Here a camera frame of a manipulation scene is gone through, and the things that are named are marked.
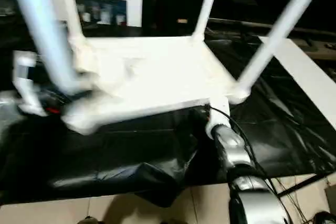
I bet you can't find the white plastic table top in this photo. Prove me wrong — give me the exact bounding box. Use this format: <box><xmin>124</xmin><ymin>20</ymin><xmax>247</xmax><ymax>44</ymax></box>
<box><xmin>60</xmin><ymin>34</ymin><xmax>251</xmax><ymax>135</ymax></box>

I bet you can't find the black plastic mat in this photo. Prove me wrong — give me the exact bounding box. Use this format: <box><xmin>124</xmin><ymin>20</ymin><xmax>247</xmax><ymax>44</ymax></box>
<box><xmin>0</xmin><ymin>19</ymin><xmax>336</xmax><ymax>209</ymax></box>

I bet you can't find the white flat panel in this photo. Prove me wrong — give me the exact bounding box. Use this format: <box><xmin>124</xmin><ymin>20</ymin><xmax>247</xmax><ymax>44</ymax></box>
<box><xmin>260</xmin><ymin>36</ymin><xmax>336</xmax><ymax>130</ymax></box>

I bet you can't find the black stand leg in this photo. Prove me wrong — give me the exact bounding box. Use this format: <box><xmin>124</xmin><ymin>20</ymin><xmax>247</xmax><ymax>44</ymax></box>
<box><xmin>276</xmin><ymin>174</ymin><xmax>329</xmax><ymax>197</ymax></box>

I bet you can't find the grey floor power box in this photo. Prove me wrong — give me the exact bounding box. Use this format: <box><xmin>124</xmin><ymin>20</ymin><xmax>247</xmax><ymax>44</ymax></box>
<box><xmin>324</xmin><ymin>185</ymin><xmax>336</xmax><ymax>214</ymax></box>

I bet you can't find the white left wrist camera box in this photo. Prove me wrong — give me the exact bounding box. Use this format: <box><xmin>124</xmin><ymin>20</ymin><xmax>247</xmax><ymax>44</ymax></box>
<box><xmin>12</xmin><ymin>51</ymin><xmax>49</xmax><ymax>117</ymax></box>

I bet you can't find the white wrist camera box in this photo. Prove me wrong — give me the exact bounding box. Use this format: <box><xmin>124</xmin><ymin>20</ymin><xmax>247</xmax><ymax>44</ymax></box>
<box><xmin>205</xmin><ymin>96</ymin><xmax>232</xmax><ymax>140</ymax></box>
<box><xmin>12</xmin><ymin>51</ymin><xmax>49</xmax><ymax>117</ymax></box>

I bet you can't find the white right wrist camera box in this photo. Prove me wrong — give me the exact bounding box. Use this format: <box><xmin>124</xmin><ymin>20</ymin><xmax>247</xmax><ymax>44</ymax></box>
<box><xmin>205</xmin><ymin>96</ymin><xmax>232</xmax><ymax>140</ymax></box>

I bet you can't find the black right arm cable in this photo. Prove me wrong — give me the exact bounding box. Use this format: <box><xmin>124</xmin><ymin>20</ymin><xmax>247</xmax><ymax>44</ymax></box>
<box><xmin>206</xmin><ymin>104</ymin><xmax>274</xmax><ymax>193</ymax></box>

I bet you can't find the dark horizontal rail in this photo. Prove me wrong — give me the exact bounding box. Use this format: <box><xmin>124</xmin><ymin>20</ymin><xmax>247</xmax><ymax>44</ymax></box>
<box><xmin>207</xmin><ymin>18</ymin><xmax>336</xmax><ymax>40</ymax></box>

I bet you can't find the black floor cable bundle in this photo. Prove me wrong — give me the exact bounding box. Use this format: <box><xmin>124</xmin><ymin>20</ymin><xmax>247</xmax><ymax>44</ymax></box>
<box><xmin>273</xmin><ymin>174</ymin><xmax>336</xmax><ymax>224</ymax></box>

